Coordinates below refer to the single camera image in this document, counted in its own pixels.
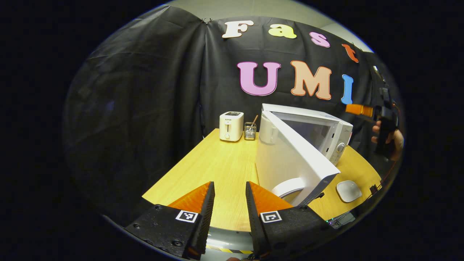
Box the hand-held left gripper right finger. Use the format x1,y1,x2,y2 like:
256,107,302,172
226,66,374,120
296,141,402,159
245,181,337,260

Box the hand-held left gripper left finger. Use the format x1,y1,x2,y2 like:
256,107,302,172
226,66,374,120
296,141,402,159
124,181,216,260

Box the white microwave oven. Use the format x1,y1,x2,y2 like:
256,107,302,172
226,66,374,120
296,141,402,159
255,103,354,208

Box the yellow black floor tape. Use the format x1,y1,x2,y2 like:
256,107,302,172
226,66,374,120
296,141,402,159
206,245,254,255

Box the white square plate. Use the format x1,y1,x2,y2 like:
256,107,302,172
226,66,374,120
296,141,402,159
336,180,363,203

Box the dark electronic box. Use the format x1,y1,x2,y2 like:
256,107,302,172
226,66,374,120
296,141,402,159
326,211,356,229

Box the metal mesh utensil holder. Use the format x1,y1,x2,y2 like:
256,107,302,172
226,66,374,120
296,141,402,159
244,122,257,141

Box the white jug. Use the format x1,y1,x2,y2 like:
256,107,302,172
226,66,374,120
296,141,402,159
259,115,279,144

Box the white toaster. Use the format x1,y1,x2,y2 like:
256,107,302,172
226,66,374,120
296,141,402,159
219,111,244,142

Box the black backdrop cloth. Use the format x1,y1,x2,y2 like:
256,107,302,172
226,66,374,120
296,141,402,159
63,5,399,225

